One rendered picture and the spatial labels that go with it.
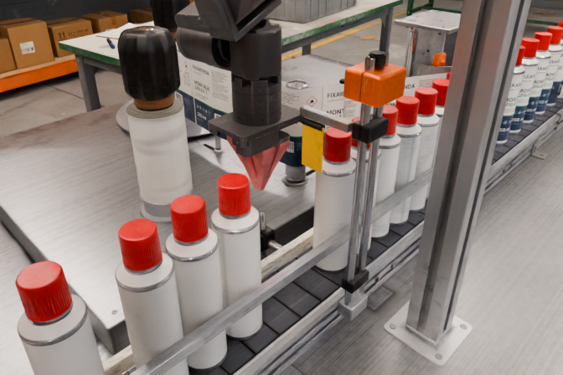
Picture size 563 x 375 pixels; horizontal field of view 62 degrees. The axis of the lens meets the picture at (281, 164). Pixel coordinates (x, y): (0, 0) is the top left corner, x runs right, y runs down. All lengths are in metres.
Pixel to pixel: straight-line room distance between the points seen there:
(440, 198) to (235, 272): 0.24
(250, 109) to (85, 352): 0.29
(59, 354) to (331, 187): 0.34
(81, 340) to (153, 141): 0.36
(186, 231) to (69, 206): 0.46
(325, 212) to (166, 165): 0.26
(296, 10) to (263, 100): 1.96
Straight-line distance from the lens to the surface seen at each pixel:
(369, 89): 0.44
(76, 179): 0.96
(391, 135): 0.67
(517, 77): 1.05
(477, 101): 0.49
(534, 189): 1.07
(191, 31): 0.57
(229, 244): 0.50
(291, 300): 0.64
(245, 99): 0.53
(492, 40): 0.48
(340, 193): 0.60
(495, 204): 0.99
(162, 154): 0.73
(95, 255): 0.75
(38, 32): 4.34
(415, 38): 0.93
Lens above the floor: 1.33
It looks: 29 degrees down
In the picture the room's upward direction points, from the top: straight up
